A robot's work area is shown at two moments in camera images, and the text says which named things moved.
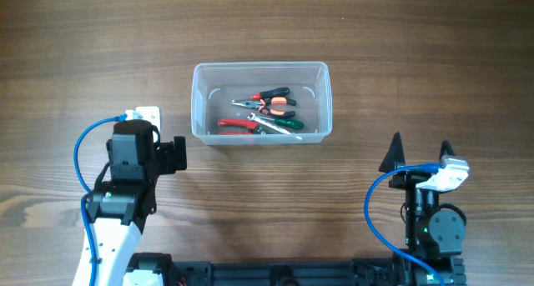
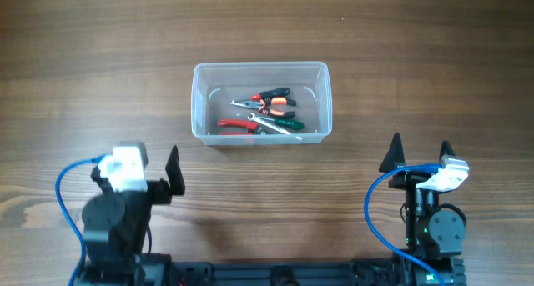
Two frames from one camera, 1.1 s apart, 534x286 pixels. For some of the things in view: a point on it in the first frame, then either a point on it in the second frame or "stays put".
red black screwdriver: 270,93 stays put
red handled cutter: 251,126 stays put
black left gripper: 136,128 -> 158,190
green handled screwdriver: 292,123 stays put
